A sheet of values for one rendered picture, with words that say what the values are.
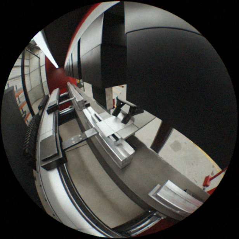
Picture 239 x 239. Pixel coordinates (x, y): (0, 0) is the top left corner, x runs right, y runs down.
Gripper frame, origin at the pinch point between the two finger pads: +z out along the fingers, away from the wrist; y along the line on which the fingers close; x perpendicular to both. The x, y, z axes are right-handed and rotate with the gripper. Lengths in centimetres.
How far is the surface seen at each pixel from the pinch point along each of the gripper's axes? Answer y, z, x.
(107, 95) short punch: 4.1, -3.9, -13.5
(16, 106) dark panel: -31, 25, -54
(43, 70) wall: -754, 33, -237
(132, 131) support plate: 7.5, 2.2, 1.2
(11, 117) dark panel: -20, 27, -53
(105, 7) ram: 9.6, -17.4, -29.6
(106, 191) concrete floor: 10, 97, 44
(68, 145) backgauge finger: 0.3, 16.4, -16.0
